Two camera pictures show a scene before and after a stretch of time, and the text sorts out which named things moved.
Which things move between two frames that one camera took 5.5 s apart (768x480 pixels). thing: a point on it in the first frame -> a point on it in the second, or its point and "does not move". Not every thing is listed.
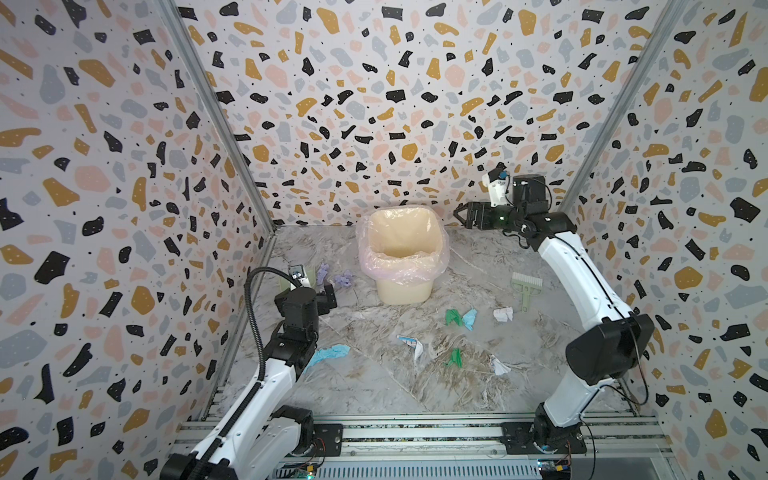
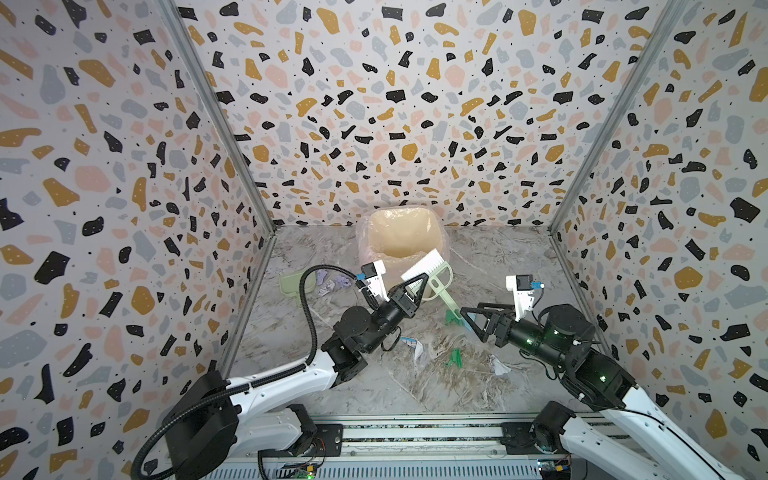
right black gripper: x=480 y=215 -> x=498 y=324
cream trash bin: x=403 y=249 does not move
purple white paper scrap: x=322 y=272 does not move
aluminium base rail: x=462 y=447 does not move
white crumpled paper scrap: x=498 y=366 does not move
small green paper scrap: x=456 y=357 does not move
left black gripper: x=320 y=303 -> x=402 y=305
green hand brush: x=527 y=286 -> x=440 y=273
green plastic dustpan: x=309 y=275 does not move
